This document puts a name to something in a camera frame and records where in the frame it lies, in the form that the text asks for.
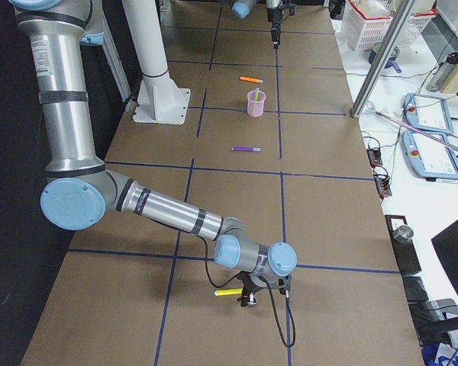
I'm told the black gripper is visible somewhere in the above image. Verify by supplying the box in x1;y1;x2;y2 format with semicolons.
238;272;268;307
266;0;285;49

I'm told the yellow highlighter pen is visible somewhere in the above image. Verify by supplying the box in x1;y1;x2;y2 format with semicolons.
214;287;243;297

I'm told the green highlighter pen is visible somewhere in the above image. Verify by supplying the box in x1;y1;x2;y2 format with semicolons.
253;88;260;103

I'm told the orange highlighter pen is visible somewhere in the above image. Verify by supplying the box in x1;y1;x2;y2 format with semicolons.
239;76;264;84

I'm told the pink mesh pen holder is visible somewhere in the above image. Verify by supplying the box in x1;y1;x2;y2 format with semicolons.
247;89;266;117

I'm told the purple highlighter pen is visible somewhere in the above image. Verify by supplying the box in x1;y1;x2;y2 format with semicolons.
231;146;262;153

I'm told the white red plastic basket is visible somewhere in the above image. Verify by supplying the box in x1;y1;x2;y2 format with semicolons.
340;1;392;51

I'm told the blue saucepan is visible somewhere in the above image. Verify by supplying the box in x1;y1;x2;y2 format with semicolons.
368;42;404;73

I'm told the black power strip far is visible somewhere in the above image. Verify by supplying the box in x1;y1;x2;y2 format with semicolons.
366;147;382;167

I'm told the black power strip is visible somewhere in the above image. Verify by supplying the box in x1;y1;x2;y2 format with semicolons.
373;173;392;200
366;147;382;167

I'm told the black box on side table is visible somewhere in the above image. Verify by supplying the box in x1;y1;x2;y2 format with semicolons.
385;214;421;276

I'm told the far blue teach pendant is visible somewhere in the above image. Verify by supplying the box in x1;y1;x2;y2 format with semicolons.
403;93;454;135

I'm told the blue teach pendant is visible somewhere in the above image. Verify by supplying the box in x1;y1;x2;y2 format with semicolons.
402;131;458;181
403;93;454;135

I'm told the grey water bottle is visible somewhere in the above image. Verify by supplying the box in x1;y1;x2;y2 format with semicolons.
426;51;458;92

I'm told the steel cup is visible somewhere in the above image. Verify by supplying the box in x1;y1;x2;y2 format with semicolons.
392;225;414;244

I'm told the black power strip near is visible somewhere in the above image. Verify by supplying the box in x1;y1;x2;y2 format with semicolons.
373;173;392;200

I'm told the near blue teach pendant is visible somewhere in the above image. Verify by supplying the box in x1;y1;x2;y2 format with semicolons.
402;131;458;181

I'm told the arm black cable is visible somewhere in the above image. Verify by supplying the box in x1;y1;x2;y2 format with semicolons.
204;238;297;348

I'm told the aluminium frame post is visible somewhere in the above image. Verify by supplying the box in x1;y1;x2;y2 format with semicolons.
350;0;416;118

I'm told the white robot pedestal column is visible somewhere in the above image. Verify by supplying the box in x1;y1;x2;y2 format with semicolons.
123;0;191;125

